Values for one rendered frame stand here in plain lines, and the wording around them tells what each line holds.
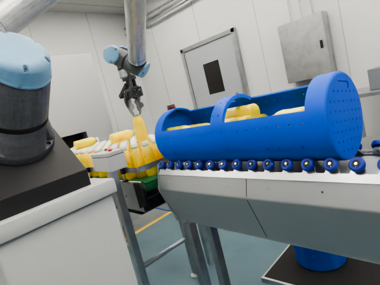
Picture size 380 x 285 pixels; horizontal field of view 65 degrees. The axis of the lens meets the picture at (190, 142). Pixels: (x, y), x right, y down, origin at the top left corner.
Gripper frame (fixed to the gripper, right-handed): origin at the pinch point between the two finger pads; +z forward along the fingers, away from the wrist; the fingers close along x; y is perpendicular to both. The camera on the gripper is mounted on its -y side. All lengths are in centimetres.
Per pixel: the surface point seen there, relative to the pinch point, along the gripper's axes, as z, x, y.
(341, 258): 107, 59, 75
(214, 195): 43, -8, 57
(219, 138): 18, -8, 68
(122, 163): 23.7, -20.5, 7.7
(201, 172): 34, -5, 49
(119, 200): 44, -24, 0
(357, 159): 29, -4, 116
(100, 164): 21.9, -27.8, -2.8
